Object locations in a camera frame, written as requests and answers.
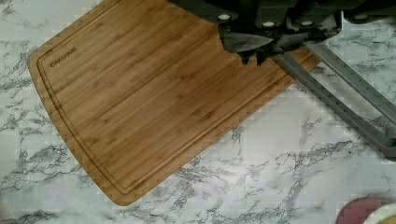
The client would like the dark red coaster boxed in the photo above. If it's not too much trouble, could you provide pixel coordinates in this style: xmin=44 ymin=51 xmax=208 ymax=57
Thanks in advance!
xmin=335 ymin=198 xmax=391 ymax=224

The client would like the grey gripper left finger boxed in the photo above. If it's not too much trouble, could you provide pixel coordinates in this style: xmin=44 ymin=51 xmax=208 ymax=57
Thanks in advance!
xmin=307 ymin=44 xmax=396 ymax=124

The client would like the white cup rim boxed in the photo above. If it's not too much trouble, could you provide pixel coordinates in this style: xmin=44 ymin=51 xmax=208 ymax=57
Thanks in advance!
xmin=363 ymin=203 xmax=396 ymax=224

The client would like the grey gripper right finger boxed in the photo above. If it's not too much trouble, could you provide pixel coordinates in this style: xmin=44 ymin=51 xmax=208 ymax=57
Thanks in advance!
xmin=273 ymin=53 xmax=396 ymax=161

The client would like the bamboo cutting board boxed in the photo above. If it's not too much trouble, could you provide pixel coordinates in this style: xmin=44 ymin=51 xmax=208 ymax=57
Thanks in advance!
xmin=27 ymin=0 xmax=321 ymax=207

